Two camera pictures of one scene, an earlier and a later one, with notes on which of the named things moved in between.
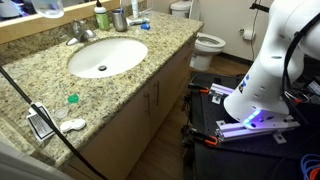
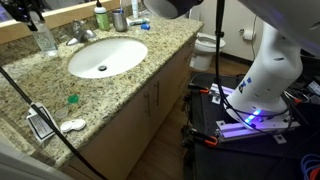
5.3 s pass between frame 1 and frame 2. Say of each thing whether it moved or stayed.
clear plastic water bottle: moved
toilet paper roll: stayed
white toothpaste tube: stayed
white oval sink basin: stayed
